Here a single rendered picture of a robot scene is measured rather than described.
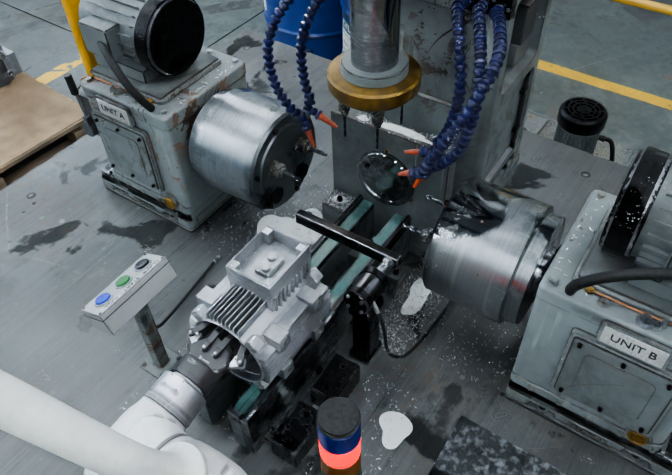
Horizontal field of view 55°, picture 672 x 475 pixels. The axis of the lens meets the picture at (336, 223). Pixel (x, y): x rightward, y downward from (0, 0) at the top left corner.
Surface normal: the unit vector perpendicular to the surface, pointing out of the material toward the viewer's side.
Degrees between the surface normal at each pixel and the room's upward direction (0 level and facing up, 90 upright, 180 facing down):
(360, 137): 90
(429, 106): 90
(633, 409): 90
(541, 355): 89
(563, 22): 0
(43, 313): 0
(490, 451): 0
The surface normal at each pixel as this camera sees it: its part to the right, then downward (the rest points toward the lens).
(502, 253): -0.37, -0.15
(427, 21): -0.55, 0.61
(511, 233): -0.22, -0.43
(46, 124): -0.03, -0.69
